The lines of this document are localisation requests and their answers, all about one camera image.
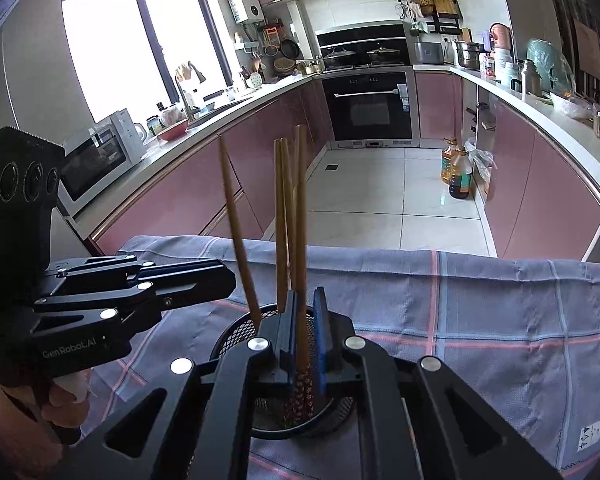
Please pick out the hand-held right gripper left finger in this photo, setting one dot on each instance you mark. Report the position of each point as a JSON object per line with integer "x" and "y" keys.
{"x": 291, "y": 370}

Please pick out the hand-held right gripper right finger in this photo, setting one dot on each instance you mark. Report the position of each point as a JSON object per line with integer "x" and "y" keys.
{"x": 321, "y": 345}

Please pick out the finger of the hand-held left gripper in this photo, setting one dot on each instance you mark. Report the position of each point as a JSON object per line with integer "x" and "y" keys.
{"x": 200, "y": 285}
{"x": 100, "y": 266}

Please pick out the black mesh utensil holder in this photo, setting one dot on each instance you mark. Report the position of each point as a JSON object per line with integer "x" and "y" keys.
{"x": 232, "y": 327}

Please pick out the person's left forearm pink sleeve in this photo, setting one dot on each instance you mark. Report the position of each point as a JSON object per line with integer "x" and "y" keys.
{"x": 10, "y": 425}

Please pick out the person's left hand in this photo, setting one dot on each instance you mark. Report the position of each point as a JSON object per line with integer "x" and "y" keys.
{"x": 65, "y": 410}

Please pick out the pink lower cabinets long run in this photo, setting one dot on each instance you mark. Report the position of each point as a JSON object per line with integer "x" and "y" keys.
{"x": 190, "y": 180}

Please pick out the white microwave oven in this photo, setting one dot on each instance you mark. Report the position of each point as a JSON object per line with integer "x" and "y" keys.
{"x": 105, "y": 145}

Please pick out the white tissue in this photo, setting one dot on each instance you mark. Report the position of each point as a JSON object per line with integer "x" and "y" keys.
{"x": 72, "y": 385}

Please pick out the grey refrigerator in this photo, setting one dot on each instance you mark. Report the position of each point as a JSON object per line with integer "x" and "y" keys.
{"x": 35, "y": 70}

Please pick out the red bowl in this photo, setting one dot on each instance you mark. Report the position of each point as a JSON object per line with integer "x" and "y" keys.
{"x": 172, "y": 131}

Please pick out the grey plaid cloth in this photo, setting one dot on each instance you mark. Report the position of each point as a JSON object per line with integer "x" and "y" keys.
{"x": 480, "y": 310}

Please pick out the chrome sink faucet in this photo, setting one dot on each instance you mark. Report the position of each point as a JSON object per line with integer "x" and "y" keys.
{"x": 182, "y": 97}

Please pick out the kitchen window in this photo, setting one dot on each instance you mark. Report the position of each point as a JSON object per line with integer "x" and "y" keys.
{"x": 110, "y": 50}

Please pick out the cooking oil bottles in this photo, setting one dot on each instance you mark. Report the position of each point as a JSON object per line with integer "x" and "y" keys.
{"x": 460, "y": 180}

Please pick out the yellow cooking oil bottle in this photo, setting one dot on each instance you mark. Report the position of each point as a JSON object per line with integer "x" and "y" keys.
{"x": 449, "y": 160}

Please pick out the black built-in oven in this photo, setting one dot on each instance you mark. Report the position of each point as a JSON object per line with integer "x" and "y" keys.
{"x": 367, "y": 110}

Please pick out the plastic bag by cabinet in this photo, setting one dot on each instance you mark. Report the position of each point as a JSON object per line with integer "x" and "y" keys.
{"x": 480, "y": 165}

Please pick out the hanging black frying pan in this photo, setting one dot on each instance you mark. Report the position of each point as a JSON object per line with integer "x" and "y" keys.
{"x": 290, "y": 49}

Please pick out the pink lower cabinets curved run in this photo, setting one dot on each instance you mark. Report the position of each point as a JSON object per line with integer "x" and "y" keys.
{"x": 530, "y": 185}

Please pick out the black lidded wok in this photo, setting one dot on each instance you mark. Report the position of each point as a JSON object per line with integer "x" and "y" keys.
{"x": 339, "y": 56}

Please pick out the black range hood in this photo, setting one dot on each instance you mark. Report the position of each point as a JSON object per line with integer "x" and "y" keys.
{"x": 362, "y": 40}

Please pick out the black lidded pot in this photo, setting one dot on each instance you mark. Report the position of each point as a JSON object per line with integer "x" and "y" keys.
{"x": 382, "y": 54}

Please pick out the silver toaster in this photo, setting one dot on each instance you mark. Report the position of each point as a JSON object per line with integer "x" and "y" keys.
{"x": 429, "y": 53}

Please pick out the stainless steel stockpot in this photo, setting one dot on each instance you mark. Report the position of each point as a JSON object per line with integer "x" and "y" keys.
{"x": 467, "y": 55}

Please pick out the steel vacuum flask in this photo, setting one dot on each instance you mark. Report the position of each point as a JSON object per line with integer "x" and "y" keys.
{"x": 531, "y": 80}

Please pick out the clear plastic bag with food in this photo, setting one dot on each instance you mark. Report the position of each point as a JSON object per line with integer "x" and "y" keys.
{"x": 572, "y": 106}

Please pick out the pink thermos jug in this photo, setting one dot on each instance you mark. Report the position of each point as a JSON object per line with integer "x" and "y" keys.
{"x": 501, "y": 36}

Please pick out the green appliance under plastic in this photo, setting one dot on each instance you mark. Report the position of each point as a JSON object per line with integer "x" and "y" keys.
{"x": 547, "y": 62}

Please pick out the dark striped curtain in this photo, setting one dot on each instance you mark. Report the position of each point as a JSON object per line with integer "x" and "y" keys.
{"x": 587, "y": 40}

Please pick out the white wall water heater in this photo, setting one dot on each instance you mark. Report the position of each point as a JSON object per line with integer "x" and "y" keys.
{"x": 243, "y": 0}

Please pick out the black wall rack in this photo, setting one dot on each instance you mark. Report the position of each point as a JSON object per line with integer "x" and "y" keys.
{"x": 442, "y": 17}

